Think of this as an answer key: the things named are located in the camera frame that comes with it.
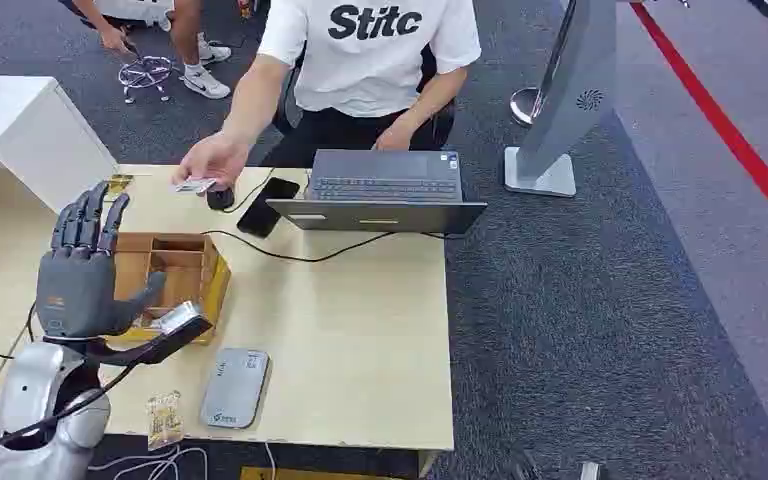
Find dark grey laptop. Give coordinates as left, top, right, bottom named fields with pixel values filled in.
left=265, top=148, right=489, bottom=235

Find round chrome stanchion base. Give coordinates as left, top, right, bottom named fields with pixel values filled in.
left=509, top=86, right=544, bottom=128

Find chrome stool base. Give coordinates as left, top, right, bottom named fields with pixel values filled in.
left=117, top=54, right=177, bottom=105

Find black cable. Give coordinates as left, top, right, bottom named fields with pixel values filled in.
left=201, top=166, right=448, bottom=264

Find black smartphone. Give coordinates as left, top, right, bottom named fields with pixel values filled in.
left=236, top=176, right=302, bottom=240

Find black computer mouse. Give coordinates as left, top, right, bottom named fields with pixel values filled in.
left=206, top=186, right=236, bottom=212

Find person's hand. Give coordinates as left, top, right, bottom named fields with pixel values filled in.
left=171, top=132, right=251, bottom=193
left=373, top=120, right=418, bottom=152

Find person's right hand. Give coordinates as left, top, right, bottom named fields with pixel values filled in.
left=171, top=132, right=251, bottom=193

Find red floor tape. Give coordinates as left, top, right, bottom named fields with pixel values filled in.
left=629, top=1, right=768, bottom=250

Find wooden card box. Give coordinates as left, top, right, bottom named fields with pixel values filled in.
left=106, top=231, right=232, bottom=346

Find clear plastic snack bag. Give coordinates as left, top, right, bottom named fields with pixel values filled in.
left=145, top=390, right=186, bottom=452

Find person in white sneakers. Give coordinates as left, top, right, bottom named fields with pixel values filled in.
left=59, top=0, right=233, bottom=101

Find white cables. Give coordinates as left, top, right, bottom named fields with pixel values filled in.
left=87, top=442, right=278, bottom=480

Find grey kiosk stand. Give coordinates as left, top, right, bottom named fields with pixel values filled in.
left=503, top=0, right=618, bottom=199

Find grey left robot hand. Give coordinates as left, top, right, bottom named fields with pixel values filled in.
left=34, top=181, right=168, bottom=340

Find person's left hand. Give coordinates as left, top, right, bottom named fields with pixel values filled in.
left=373, top=120, right=418, bottom=152

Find grey card reader pad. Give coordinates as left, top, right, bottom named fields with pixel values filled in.
left=199, top=348, right=271, bottom=431

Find white cabinet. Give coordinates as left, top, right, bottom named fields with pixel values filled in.
left=0, top=74, right=119, bottom=215

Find person at desk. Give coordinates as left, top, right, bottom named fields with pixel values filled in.
left=171, top=0, right=483, bottom=193

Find white card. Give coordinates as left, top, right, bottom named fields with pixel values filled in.
left=173, top=177, right=218, bottom=195

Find pale wooden desk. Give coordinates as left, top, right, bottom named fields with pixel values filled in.
left=0, top=164, right=456, bottom=478

